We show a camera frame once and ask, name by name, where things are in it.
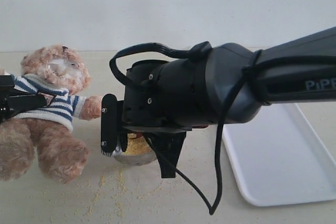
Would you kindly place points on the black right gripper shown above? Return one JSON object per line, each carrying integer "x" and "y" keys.
{"x": 175, "y": 100}

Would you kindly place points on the steel bowl of yellow grain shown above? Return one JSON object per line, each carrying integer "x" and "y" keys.
{"x": 138, "y": 151}

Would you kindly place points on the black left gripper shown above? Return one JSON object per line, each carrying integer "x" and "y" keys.
{"x": 14, "y": 102}

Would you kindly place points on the white rectangular plastic tray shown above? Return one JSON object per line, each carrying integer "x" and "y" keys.
{"x": 278, "y": 159}

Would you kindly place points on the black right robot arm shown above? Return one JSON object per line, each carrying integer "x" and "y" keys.
{"x": 239, "y": 81}

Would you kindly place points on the beige teddy bear striped sweater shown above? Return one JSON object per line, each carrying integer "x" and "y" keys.
{"x": 59, "y": 74}

